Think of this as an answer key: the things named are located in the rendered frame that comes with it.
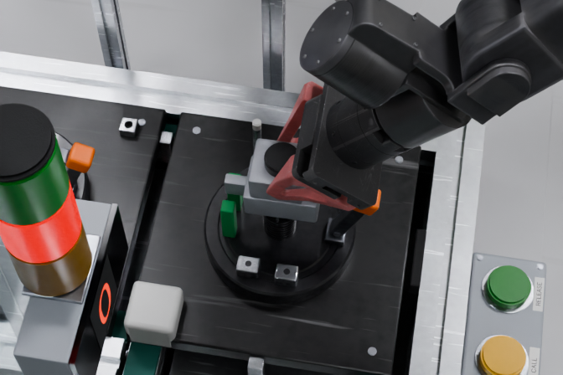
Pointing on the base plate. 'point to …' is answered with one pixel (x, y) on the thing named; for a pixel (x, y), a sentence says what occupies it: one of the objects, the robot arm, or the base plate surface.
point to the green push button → (508, 286)
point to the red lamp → (44, 234)
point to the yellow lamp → (57, 269)
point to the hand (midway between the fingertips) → (282, 167)
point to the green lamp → (36, 193)
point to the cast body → (236, 186)
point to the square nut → (128, 128)
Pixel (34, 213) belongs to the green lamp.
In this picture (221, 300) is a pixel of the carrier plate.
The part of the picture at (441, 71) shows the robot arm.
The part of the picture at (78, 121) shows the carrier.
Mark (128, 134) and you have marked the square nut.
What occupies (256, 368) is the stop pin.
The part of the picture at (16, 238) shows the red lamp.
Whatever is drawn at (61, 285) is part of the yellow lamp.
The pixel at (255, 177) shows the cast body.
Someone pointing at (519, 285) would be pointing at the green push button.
